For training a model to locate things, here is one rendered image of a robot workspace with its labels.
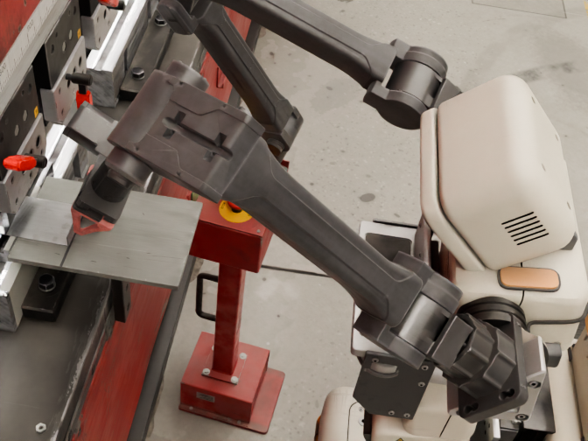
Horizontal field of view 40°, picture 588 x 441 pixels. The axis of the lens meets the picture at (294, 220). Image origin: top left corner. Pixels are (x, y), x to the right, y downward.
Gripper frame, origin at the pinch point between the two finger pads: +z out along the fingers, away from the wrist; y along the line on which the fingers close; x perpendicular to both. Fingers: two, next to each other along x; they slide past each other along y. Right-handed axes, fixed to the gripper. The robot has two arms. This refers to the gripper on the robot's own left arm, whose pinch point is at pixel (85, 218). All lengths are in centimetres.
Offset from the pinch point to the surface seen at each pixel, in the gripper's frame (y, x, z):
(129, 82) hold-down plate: -47.7, -1.3, 12.1
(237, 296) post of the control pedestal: -32, 44, 37
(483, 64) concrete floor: -211, 131, 41
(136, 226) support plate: -1.3, 7.4, -2.6
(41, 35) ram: -8.9, -18.9, -20.2
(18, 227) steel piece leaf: 3.5, -7.9, 5.5
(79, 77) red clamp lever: -14.4, -11.4, -12.0
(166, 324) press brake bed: -50, 45, 84
